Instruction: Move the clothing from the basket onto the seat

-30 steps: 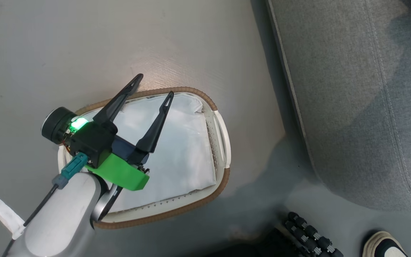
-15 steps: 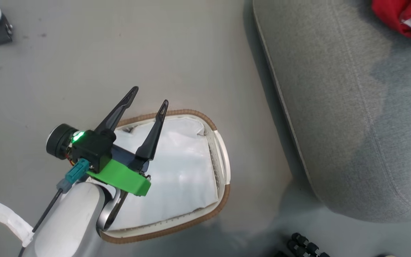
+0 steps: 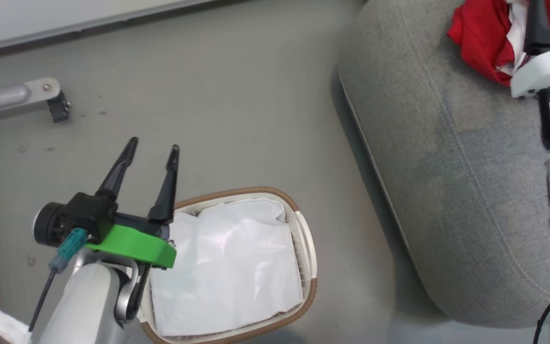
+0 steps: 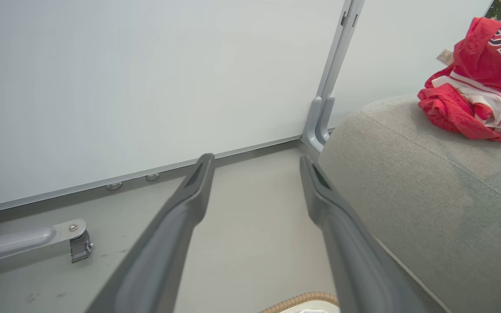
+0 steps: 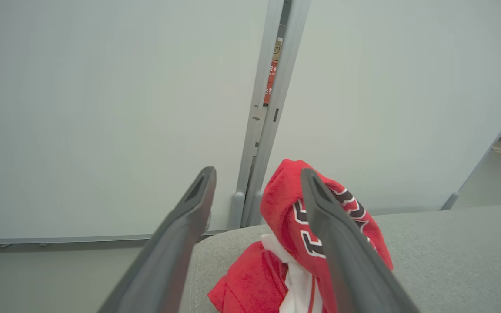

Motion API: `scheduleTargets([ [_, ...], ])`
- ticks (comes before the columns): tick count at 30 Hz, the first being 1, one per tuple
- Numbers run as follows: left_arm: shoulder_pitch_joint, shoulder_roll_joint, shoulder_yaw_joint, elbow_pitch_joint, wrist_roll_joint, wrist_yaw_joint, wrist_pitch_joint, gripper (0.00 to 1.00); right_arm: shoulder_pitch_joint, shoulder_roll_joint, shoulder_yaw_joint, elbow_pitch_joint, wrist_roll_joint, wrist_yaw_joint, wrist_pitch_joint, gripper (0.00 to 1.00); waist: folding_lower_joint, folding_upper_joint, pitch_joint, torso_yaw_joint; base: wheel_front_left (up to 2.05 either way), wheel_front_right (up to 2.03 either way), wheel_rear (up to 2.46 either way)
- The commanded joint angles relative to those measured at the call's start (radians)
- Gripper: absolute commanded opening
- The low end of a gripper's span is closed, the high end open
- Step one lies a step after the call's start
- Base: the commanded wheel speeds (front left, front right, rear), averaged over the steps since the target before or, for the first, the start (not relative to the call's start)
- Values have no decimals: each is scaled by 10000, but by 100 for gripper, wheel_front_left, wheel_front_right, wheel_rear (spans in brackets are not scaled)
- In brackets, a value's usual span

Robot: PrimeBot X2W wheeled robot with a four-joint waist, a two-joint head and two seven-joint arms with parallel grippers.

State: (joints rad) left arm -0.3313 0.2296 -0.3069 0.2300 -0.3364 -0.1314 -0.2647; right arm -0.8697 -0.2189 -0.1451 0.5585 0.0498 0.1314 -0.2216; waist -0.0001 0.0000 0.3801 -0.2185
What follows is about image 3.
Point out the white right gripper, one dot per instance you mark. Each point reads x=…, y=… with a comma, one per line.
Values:
x=547, y=67

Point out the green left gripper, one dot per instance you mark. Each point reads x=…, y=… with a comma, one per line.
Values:
x=132, y=243

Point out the red and white jersey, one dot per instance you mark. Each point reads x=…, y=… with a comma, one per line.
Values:
x=480, y=38

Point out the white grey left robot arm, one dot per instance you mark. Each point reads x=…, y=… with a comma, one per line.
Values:
x=84, y=306

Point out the grey fabric sofa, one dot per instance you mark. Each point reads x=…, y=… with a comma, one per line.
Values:
x=447, y=167

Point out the black caster wheel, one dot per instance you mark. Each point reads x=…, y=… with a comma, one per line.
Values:
x=59, y=109

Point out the white cloth in basket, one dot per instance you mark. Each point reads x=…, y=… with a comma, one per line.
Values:
x=232, y=267

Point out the grey metal partition foot bar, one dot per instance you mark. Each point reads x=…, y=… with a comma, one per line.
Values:
x=7, y=95

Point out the white laundry basket brown rim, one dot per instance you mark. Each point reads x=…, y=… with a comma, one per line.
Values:
x=309, y=248

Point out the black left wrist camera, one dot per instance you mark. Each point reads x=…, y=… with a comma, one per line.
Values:
x=47, y=224

